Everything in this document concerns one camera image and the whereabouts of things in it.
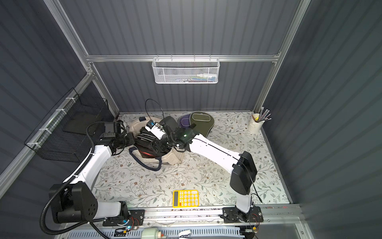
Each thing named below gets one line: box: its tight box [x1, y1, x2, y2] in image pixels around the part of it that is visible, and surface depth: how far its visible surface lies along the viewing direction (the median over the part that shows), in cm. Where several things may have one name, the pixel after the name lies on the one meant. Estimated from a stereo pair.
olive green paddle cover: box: [189, 111, 215, 138], surface depth 114 cm
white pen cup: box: [247, 113, 266, 133], surface depth 105 cm
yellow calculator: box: [172, 189, 200, 208], surface depth 80 cm
